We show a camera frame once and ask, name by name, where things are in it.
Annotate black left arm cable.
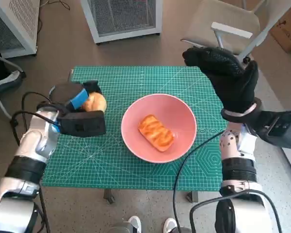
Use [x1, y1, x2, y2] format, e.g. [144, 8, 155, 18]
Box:
[38, 186, 51, 233]

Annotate grey office chair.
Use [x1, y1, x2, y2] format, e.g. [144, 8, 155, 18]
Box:
[0, 52, 27, 119]

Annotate cardboard box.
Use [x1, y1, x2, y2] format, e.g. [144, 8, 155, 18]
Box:
[269, 7, 291, 53]

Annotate white perforated cabinet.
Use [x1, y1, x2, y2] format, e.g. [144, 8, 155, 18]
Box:
[0, 0, 41, 59]
[80, 0, 162, 44]

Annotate person's foot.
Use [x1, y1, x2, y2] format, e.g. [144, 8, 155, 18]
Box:
[123, 216, 142, 233]
[163, 217, 178, 233]

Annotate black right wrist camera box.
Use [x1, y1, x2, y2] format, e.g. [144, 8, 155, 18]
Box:
[252, 110, 291, 149]

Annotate long black robot cable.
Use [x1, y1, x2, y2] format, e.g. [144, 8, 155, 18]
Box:
[172, 131, 225, 233]

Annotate black left hand blue tape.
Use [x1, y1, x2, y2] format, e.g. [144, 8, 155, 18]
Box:
[49, 81, 107, 114]

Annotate black left wrist cable loop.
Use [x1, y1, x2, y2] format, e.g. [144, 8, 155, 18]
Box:
[21, 91, 51, 107]
[11, 111, 61, 146]

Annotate beige office chair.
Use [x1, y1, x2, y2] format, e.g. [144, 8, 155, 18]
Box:
[180, 0, 291, 63]

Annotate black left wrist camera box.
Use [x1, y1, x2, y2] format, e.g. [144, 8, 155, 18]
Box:
[57, 110, 107, 138]

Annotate green cutting mat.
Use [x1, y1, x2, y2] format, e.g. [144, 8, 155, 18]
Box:
[41, 65, 230, 191]

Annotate round bread bun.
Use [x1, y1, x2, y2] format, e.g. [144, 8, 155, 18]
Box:
[82, 92, 107, 112]

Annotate pink bowl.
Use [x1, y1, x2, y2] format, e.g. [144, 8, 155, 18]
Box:
[121, 94, 198, 164]

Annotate black looped right arm cable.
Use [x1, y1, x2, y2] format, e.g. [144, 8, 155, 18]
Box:
[189, 188, 283, 233]

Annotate rectangular glazed pastry bread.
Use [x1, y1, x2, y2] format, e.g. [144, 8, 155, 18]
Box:
[138, 114, 175, 153]

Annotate dark table leg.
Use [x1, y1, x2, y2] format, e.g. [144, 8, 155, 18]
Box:
[103, 189, 116, 204]
[187, 190, 199, 202]

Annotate black gloved right hand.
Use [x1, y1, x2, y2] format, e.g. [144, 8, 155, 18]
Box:
[182, 47, 259, 117]

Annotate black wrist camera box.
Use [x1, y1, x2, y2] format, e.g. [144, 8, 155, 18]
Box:
[57, 110, 107, 138]
[252, 110, 291, 149]

